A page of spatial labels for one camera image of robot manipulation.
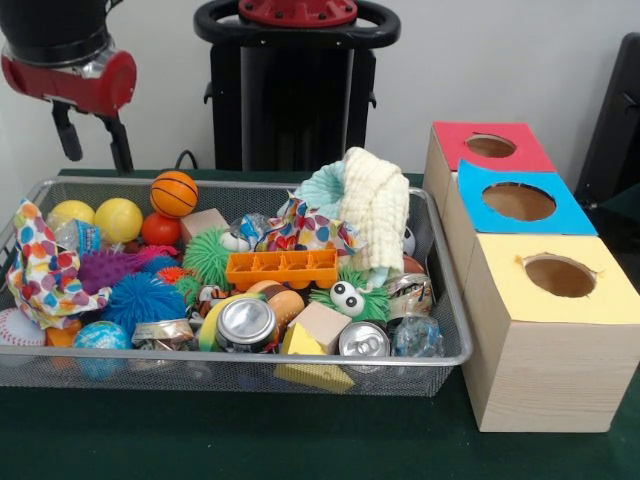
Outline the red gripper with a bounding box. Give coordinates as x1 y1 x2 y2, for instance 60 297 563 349
0 42 138 175

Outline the purple spiky ball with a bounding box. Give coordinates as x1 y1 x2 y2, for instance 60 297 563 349
78 248 141 296

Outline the blue fuzzy ball with eyes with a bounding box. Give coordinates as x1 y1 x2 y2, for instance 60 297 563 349
100 273 188 336

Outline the mint green waffle cloth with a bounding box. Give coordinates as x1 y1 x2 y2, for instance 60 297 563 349
295 160 346 221

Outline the cream yellow waffle cloth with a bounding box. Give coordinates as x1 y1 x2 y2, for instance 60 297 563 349
338 147 411 273

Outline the green spiky ball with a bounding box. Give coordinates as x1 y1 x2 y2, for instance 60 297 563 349
310 268 391 323
180 230 241 286

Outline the wooden box with three holes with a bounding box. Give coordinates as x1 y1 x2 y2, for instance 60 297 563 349
423 122 640 433

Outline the yellow ball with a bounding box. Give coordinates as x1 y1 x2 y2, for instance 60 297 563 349
95 198 144 244
48 200 96 229

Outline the small orange basketball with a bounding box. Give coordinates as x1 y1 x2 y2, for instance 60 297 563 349
150 170 199 218

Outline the orange red ball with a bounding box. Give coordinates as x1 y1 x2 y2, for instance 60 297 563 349
141 211 183 247

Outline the wooden cube block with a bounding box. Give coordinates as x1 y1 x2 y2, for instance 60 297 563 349
180 208 231 244
290 302 352 353

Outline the globe print ball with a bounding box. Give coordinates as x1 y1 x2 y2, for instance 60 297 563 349
72 322 131 353

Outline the white baseball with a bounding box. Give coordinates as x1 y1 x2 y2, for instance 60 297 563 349
0 308 47 348

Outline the small orange plastic block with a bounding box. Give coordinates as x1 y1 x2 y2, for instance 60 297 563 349
226 249 340 291

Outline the silver metal can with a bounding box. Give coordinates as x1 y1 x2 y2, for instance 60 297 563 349
338 320 392 359
215 297 278 353

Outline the yellow plastic block toy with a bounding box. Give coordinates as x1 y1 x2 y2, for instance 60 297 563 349
275 322 355 393

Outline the dark green table cloth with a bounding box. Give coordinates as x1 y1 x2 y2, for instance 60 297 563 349
0 168 640 480

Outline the black chair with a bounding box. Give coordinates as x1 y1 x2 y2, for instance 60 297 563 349
575 33 640 263

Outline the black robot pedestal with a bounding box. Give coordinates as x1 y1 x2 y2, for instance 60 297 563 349
195 0 401 171

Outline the shallow wire mesh bin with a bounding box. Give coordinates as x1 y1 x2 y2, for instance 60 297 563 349
0 177 474 396

